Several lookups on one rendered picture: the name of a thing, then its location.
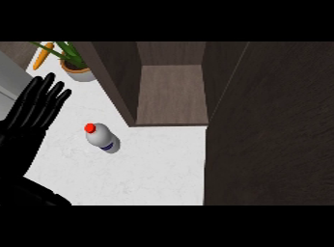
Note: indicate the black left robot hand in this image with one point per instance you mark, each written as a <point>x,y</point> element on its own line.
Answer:
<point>23,128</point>

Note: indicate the white bottle with red cap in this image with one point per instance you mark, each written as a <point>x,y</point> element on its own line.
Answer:
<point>102,137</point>

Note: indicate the brown wooden cabinet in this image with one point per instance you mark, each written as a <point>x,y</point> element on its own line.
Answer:
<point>170,93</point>

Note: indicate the dark brown cabinet door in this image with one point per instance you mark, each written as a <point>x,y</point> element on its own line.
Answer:
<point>279,128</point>

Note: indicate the potted green plant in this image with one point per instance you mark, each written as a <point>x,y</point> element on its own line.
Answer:
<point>74,62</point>

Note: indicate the pale grey appliance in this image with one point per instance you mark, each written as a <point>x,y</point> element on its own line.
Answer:
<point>0,85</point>

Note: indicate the orange carrot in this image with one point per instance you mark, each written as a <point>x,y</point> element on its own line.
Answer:
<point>42,57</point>

